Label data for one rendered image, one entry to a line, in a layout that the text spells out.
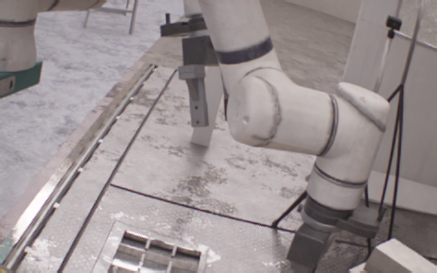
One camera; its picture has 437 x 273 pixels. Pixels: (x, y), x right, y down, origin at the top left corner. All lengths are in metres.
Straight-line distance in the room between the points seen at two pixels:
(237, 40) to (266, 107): 0.14
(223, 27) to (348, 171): 0.26
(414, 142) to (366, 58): 0.67
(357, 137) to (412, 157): 3.12
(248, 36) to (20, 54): 0.61
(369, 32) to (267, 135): 2.89
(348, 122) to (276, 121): 0.10
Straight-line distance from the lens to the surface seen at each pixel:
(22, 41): 1.29
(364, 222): 0.84
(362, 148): 0.79
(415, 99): 3.76
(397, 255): 2.16
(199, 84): 0.99
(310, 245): 0.83
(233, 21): 0.83
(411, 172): 3.94
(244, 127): 0.74
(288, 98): 0.75
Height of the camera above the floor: 1.40
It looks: 20 degrees down
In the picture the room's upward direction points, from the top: 15 degrees clockwise
